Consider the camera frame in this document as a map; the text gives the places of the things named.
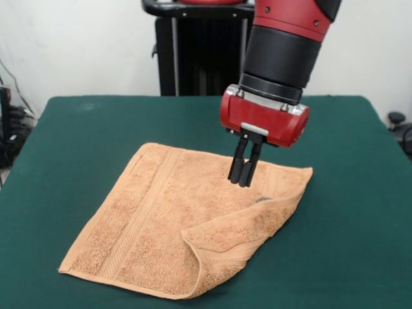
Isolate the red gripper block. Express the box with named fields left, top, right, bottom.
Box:
left=220, top=84, right=310, bottom=188

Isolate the tan terry towel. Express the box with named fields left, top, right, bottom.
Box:
left=57, top=142, right=314, bottom=300

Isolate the dark green table cloth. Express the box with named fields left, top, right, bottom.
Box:
left=0, top=95, right=412, bottom=309

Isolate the black chair base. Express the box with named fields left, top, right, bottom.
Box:
left=387, top=111, right=412, bottom=162

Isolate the black box device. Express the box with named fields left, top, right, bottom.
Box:
left=0, top=86, right=14, bottom=142

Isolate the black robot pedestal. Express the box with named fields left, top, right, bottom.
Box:
left=140, top=0, right=257, bottom=97

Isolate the black cable bundle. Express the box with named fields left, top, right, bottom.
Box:
left=0, top=106, right=35, bottom=168

